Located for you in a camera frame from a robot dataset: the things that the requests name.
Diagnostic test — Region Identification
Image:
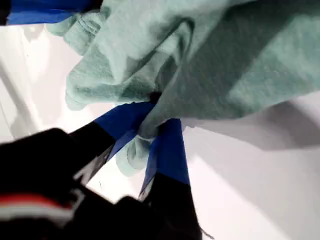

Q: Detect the pale green t-shirt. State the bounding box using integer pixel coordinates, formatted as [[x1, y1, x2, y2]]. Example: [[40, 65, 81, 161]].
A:
[[46, 0, 320, 177]]

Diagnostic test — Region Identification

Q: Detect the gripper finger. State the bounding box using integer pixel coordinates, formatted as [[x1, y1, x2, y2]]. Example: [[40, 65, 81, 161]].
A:
[[138, 118, 201, 231], [0, 0, 103, 15], [0, 11, 76, 26], [71, 92, 162, 187]]

